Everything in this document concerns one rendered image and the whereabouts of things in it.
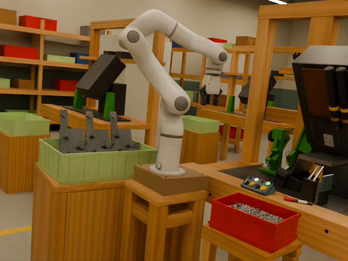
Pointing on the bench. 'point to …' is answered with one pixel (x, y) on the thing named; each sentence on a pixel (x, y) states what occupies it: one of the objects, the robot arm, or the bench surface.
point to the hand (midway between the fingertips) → (209, 103)
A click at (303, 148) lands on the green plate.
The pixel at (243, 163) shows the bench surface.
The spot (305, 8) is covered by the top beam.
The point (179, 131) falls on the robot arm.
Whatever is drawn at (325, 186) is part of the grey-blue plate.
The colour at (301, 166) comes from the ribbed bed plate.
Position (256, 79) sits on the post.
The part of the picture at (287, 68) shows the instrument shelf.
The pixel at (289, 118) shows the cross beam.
